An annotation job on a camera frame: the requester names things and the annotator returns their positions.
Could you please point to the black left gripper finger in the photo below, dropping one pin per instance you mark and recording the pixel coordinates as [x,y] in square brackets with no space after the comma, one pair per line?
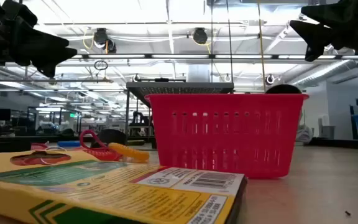
[42,39]
[48,60]

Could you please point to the grey perforated metal shelf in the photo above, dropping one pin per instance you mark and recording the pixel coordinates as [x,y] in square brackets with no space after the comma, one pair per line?
[179,88]

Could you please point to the yellow crayon box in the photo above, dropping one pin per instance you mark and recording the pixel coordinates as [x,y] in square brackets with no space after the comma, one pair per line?
[104,193]

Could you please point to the grey waste bin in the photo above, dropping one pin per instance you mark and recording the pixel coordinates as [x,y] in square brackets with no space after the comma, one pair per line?
[328,132]

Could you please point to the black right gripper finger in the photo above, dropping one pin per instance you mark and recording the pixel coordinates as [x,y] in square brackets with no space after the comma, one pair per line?
[325,12]
[315,37]

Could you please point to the white rubber band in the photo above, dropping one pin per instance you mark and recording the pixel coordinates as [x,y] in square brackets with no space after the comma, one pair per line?
[54,147]

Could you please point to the red plastic basket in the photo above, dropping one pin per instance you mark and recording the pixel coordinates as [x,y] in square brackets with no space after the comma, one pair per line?
[228,105]

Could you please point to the silver ventilation duct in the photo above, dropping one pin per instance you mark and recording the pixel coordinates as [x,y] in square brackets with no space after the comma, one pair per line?
[322,73]

